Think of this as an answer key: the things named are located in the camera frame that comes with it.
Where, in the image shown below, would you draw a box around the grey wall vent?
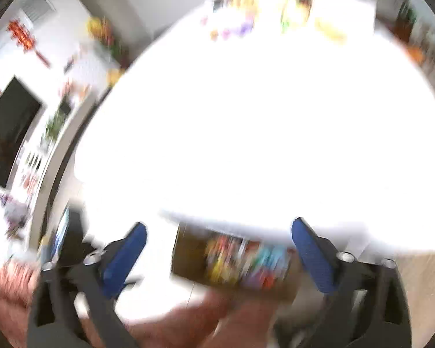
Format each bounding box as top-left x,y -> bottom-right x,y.
20,0 -> 57,21

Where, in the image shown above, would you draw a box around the row of blurred colourful items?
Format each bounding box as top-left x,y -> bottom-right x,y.
203,0 -> 349,43

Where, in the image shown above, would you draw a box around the person's left forearm pink sleeve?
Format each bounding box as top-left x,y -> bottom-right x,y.
0,259 -> 44,348

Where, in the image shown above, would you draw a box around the yellow orange flower bunch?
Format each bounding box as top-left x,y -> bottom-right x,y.
87,15 -> 126,66

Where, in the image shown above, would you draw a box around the brown cardboard box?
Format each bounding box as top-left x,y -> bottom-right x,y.
170,221 -> 302,303

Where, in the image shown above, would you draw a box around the red wall decoration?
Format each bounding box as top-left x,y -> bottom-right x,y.
6,19 -> 54,68

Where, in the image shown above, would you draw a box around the black television screen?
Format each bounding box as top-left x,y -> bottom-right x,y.
0,76 -> 44,190

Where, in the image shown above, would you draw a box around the pink fleece pants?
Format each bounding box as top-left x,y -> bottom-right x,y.
83,290 -> 280,348

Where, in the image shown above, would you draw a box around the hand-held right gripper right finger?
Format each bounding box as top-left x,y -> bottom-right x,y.
281,217 -> 414,348

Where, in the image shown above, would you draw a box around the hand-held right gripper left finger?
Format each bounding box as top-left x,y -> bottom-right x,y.
27,221 -> 148,348

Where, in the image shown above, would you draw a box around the green potted plant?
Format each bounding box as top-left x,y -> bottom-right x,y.
43,110 -> 72,144

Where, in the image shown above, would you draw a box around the pile of colourful small toys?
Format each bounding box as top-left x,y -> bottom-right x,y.
203,235 -> 294,291

